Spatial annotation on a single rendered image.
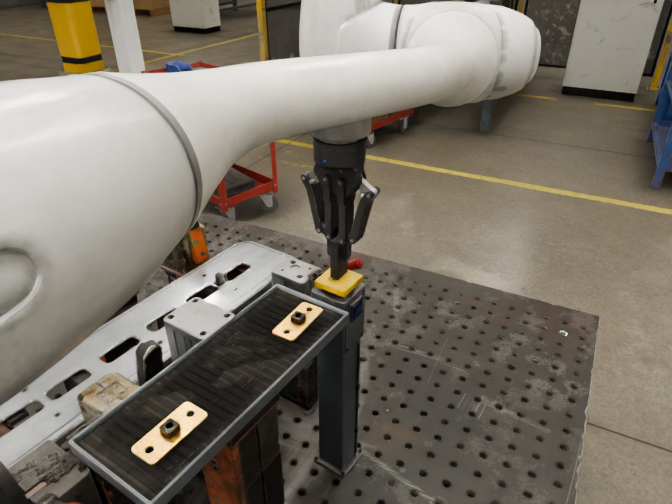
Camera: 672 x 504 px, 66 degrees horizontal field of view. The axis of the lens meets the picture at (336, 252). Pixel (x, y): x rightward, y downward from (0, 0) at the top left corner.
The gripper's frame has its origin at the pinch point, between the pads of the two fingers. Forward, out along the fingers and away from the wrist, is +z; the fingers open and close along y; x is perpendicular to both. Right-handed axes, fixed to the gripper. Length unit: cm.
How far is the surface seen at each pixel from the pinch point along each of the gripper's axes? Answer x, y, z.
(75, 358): 28, 38, 20
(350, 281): -0.1, -2.2, 4.1
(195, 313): 15.8, 18.1, 9.0
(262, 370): 23.5, -3.5, 4.0
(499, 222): -257, 39, 121
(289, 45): -387, 314, 54
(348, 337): 2.2, -3.4, 13.8
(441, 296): -65, 5, 50
